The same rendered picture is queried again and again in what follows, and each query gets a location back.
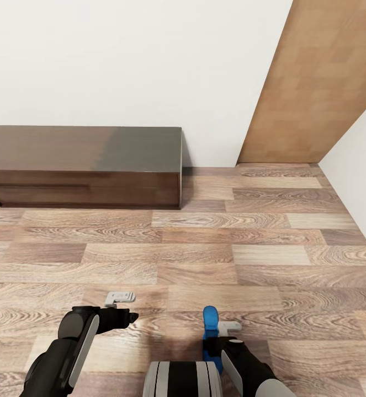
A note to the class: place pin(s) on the sliding door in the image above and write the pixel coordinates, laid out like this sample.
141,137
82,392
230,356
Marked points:
315,89

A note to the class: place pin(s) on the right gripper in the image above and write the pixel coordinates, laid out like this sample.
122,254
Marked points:
212,345

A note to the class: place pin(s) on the robot trunk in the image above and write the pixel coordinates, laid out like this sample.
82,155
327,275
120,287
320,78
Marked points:
182,379

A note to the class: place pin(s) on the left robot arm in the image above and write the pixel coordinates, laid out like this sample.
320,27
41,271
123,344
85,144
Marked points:
55,372

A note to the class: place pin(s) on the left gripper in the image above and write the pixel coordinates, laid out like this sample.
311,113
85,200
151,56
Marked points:
119,318

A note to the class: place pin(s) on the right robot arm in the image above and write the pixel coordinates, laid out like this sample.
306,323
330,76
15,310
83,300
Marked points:
251,377

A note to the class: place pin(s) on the sandal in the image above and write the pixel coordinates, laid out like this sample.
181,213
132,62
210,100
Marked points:
211,319

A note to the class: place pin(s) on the bench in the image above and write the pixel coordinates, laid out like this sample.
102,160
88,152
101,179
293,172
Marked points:
91,167

